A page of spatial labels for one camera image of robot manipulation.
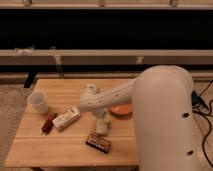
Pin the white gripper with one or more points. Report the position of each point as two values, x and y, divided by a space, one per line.
102 114

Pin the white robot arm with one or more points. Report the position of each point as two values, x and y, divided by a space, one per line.
162 116

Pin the orange bowl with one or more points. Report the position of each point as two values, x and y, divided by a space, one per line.
121 110

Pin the dark chocolate bar package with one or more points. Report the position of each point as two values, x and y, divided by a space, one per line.
98 142

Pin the white snack package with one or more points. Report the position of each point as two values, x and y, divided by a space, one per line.
63 120

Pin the brown snack stick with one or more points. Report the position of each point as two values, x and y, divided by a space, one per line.
48 125

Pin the white plastic cup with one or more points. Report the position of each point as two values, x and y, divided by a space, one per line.
38 101

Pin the blue power box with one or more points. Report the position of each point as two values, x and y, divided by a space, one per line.
195 99

